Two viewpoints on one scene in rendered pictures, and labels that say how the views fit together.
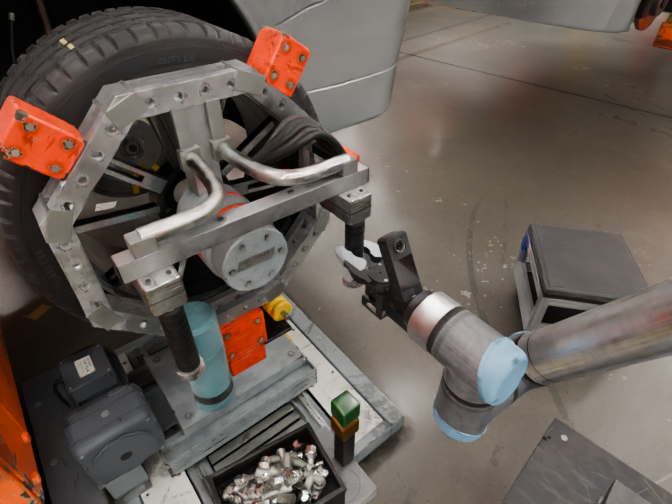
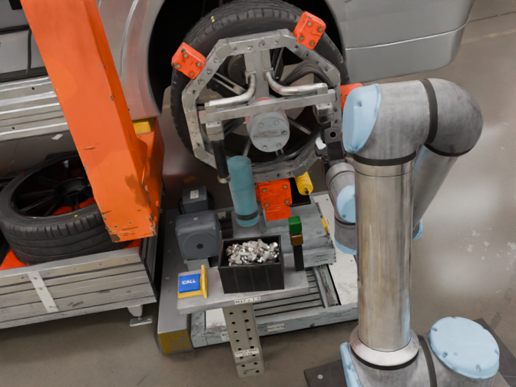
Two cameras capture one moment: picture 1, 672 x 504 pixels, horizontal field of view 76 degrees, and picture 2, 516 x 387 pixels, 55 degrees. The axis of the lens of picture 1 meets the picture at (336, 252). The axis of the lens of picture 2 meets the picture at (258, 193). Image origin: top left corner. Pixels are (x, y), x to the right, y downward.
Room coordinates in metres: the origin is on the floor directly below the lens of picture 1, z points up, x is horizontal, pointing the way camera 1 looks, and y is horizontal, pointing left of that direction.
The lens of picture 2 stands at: (-0.62, -0.67, 1.61)
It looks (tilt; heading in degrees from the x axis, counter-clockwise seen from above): 34 degrees down; 37
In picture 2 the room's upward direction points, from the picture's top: 9 degrees counter-clockwise
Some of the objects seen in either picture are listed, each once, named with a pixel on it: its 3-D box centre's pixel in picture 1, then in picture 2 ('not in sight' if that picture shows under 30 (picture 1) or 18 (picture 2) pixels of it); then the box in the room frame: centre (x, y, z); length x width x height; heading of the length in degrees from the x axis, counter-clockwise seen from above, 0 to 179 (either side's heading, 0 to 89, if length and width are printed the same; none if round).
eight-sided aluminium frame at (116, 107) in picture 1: (212, 216); (263, 112); (0.71, 0.25, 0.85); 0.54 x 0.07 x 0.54; 128
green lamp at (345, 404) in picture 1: (345, 408); (294, 224); (0.42, -0.02, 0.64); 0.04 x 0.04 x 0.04; 38
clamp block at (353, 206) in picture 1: (344, 198); (322, 108); (0.65, -0.02, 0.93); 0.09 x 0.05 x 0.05; 38
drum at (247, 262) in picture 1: (229, 233); (266, 120); (0.65, 0.20, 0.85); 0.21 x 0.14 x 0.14; 38
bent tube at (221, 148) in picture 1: (280, 137); (292, 71); (0.68, 0.09, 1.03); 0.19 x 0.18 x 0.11; 38
